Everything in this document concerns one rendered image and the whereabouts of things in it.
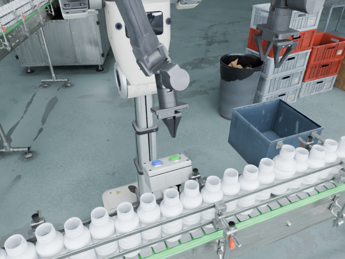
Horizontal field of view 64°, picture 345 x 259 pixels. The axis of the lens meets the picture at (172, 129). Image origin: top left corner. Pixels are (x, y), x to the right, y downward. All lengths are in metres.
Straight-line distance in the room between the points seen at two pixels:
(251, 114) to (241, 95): 1.40
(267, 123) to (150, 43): 1.11
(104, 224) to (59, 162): 2.08
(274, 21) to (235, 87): 2.16
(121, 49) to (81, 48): 3.26
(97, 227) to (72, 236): 0.06
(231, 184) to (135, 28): 0.47
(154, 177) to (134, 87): 0.45
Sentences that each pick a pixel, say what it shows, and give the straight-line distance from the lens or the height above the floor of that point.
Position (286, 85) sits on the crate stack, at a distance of 3.49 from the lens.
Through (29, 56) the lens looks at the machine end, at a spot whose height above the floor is 0.28.
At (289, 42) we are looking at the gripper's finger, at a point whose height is 1.47.
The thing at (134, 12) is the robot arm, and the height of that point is 1.55.
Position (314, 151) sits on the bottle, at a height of 1.16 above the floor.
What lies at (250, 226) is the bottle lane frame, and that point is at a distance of 0.91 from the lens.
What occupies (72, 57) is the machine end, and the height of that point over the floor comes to 0.24.
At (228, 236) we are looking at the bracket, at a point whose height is 1.08.
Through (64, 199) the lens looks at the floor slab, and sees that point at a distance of 2.38.
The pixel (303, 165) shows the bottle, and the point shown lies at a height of 1.13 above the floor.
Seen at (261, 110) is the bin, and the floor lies 0.90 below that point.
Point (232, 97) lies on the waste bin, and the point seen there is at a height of 0.30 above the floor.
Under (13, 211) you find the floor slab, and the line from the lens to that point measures 2.47.
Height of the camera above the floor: 1.69
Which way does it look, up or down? 35 degrees down
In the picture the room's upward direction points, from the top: straight up
